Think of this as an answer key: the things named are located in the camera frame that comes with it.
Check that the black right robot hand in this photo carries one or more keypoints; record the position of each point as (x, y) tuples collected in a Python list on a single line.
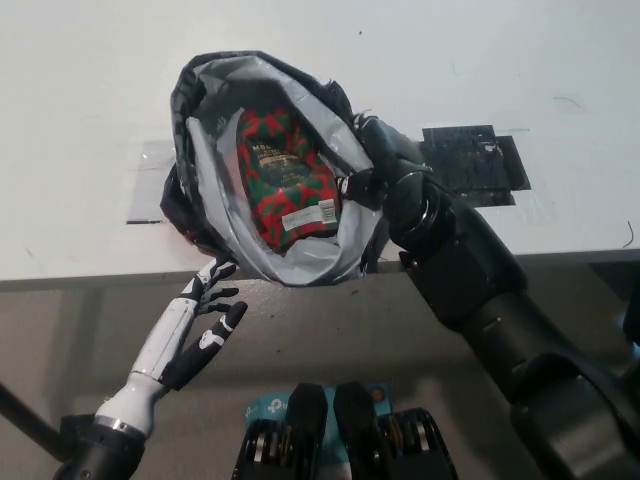
[(390, 155)]

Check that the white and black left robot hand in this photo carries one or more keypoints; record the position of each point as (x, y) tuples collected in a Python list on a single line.
[(160, 355)]

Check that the red green coffee bean bag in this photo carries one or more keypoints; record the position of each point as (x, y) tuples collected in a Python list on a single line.
[(285, 200)]

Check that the black plastic bag grey inside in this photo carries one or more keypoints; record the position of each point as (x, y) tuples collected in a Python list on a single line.
[(310, 265)]

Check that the black tape patch on table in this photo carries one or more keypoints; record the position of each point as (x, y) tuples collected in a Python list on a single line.
[(475, 165)]

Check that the black table leg bar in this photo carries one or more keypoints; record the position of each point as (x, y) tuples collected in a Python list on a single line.
[(25, 425)]

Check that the clear tape patch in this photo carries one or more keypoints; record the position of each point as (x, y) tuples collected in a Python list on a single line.
[(147, 190)]

